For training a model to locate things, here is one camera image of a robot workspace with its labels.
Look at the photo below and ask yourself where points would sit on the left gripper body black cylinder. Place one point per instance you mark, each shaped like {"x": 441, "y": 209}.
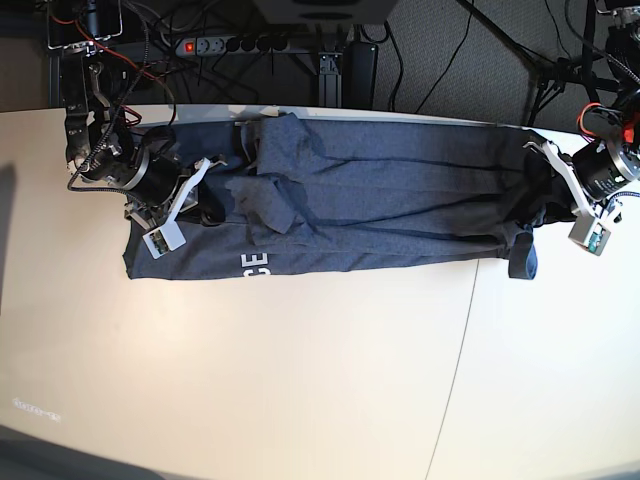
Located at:
{"x": 604, "y": 167}

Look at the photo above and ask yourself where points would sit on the right gripper body black cylinder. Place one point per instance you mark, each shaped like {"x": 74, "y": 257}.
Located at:
{"x": 149, "y": 178}

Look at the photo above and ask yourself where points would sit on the blue-grey T-shirt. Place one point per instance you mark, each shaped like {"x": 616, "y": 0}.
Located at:
{"x": 302, "y": 196}

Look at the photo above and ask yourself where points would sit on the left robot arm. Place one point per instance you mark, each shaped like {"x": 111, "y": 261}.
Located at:
{"x": 608, "y": 69}

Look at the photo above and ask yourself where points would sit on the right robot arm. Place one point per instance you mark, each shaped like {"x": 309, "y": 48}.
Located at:
{"x": 104, "y": 51}

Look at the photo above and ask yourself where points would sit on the black tripod stand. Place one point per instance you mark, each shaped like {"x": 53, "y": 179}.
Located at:
{"x": 540, "y": 55}

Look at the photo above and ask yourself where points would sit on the white power strip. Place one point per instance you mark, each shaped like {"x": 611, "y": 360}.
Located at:
{"x": 209, "y": 46}

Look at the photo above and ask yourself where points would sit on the black power adapter brick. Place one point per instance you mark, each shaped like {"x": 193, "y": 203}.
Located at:
{"x": 359, "y": 69}

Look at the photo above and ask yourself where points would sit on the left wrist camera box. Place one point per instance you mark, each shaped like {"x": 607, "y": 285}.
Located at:
{"x": 590, "y": 233}

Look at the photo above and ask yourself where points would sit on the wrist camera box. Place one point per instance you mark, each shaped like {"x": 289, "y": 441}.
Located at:
{"x": 164, "y": 239}
{"x": 590, "y": 233}

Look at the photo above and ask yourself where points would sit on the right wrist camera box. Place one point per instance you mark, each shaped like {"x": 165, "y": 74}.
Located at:
{"x": 164, "y": 239}

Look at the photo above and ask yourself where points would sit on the aluminium frame post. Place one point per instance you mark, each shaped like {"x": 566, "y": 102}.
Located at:
{"x": 329, "y": 79}

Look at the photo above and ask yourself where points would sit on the grey base camera mount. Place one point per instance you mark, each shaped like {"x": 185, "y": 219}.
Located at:
{"x": 325, "y": 11}

